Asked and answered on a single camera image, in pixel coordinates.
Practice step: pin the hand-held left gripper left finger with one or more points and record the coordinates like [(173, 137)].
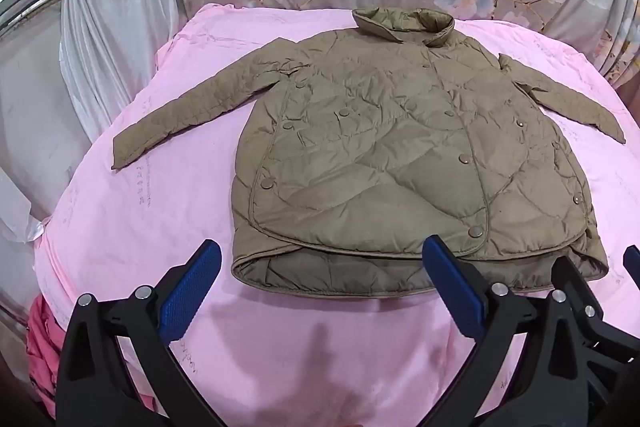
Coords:
[(189, 292)]

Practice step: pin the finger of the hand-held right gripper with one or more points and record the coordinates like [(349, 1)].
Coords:
[(634, 259), (582, 294)]

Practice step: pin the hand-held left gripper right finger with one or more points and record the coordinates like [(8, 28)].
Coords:
[(457, 289)]

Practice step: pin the khaki quilted jacket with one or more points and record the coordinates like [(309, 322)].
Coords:
[(380, 147)]

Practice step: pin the pink bed sheet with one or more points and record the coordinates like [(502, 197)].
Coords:
[(150, 167)]

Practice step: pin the red cloth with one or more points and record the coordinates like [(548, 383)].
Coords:
[(42, 347)]

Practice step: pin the white satin curtain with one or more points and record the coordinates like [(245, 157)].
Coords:
[(105, 57)]

